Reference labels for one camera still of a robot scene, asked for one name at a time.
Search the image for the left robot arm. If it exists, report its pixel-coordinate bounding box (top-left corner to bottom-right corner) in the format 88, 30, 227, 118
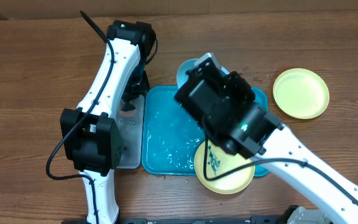
60, 21, 158, 223

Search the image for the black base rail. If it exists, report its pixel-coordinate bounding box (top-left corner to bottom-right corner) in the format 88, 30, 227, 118
61, 215, 291, 224

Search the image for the teal plastic tray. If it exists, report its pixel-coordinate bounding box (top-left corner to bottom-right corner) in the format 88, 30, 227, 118
140, 85, 270, 177

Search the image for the pink green sponge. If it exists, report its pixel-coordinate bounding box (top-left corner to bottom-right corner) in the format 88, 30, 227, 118
118, 100, 137, 117

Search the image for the black metal sponge tray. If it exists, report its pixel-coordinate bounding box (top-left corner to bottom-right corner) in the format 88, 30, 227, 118
116, 95, 145, 169

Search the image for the yellow plate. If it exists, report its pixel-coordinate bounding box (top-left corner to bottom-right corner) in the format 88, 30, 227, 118
272, 68, 329, 119
194, 141, 255, 194

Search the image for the yellow plate front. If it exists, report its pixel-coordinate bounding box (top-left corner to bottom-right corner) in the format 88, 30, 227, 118
194, 141, 255, 194

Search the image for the light blue plate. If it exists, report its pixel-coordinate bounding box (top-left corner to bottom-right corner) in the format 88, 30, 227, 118
177, 52, 229, 88

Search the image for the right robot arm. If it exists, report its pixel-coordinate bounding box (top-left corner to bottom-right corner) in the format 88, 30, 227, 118
175, 53, 358, 223

